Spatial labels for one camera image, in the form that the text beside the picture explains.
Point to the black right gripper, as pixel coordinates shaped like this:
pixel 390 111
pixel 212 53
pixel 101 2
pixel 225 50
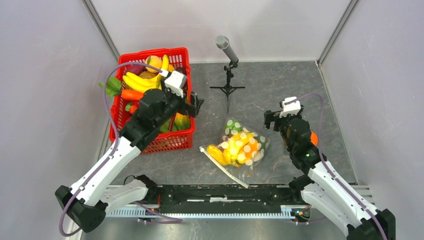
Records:
pixel 269 117

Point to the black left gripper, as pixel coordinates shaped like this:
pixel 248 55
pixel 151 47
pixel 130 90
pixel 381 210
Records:
pixel 192 110

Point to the green toy watermelon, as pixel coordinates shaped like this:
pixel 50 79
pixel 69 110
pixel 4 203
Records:
pixel 232 127

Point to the clear dotted zip bag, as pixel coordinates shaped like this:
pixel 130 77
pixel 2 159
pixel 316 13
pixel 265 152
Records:
pixel 238 173

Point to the yellow banana bunch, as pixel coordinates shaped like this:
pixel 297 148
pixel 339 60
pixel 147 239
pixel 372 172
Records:
pixel 234 144
pixel 147 80

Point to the yellow squash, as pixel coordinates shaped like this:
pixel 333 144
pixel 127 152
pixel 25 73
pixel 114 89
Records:
pixel 217 155

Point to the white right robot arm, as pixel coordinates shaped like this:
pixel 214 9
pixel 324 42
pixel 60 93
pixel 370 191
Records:
pixel 322 187

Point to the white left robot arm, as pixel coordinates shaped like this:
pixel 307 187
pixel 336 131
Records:
pixel 87 201

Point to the red plastic basket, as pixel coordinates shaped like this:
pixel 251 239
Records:
pixel 164 142

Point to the orange tape roll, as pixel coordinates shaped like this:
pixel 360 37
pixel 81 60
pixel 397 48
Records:
pixel 314 138

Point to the yellow peach with leaf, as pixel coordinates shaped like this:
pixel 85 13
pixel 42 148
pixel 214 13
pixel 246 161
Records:
pixel 154 61

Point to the orange toy carrot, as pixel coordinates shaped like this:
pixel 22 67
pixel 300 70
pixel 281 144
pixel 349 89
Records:
pixel 131 95

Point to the purple sweet potato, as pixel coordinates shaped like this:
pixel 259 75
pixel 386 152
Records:
pixel 135 69

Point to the green lettuce leaf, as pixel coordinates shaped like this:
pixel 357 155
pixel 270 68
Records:
pixel 112 87

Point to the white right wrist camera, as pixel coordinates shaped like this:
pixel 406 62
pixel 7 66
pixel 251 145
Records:
pixel 290 106

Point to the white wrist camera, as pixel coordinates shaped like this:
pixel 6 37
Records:
pixel 174 81
pixel 290 106

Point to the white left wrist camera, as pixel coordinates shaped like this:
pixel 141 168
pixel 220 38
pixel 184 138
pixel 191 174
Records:
pixel 174 81

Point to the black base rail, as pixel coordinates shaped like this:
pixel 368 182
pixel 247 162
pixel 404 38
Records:
pixel 221 198

